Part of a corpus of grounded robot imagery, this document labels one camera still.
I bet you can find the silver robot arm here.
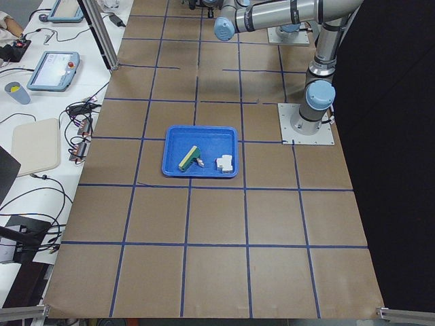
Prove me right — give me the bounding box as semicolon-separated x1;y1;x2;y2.
275;22;313;37
203;0;363;135

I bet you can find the left corner aluminium bracket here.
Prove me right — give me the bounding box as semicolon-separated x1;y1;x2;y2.
1;305;50;322

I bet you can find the beige pad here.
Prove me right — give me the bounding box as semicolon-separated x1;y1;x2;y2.
12;118;60;177

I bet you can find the corner aluminium bracket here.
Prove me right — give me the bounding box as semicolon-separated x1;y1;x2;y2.
376;307;435;325
1;305;50;322

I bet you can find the clear plastic bag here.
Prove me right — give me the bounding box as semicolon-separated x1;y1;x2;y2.
97;0;128;12

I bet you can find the near blue teach pendant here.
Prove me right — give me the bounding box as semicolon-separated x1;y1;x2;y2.
27;51;80;92

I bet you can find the black electronics box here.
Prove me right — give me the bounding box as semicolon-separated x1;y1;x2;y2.
1;39;31;62

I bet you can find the green yellow terminal block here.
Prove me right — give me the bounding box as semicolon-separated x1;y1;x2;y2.
178;145;205;172

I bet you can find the black device with cables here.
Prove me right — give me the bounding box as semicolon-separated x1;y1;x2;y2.
1;215;65;264

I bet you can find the circuit board with wires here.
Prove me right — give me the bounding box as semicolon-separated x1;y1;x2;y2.
66;103;101;137

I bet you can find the white circuit breaker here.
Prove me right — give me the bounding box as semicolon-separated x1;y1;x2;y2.
215;154;234;174

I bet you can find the blue teach pendant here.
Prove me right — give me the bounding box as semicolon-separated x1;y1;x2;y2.
27;51;80;92
48;0;84;23

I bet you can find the black laptop corner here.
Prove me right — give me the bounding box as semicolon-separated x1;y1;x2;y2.
0;147;21;203

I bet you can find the black power adapter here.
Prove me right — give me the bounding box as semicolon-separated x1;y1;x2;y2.
109;14;126;27

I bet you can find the right corner aluminium bracket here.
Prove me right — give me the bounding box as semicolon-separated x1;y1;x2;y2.
376;307;435;325

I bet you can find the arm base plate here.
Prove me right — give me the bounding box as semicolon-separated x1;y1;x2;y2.
277;103;334;145
267;27;310;47

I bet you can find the far blue teach pendant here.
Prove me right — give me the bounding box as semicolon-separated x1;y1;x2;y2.
48;0;84;23

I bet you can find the aluminium frame post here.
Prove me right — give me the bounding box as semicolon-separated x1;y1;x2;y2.
77;0;119;71

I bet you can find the grey cup with yellow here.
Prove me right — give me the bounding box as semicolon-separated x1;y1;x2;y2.
4;81;31;105

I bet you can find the blue plastic tray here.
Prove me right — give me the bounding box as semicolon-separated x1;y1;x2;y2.
162;125;239;179

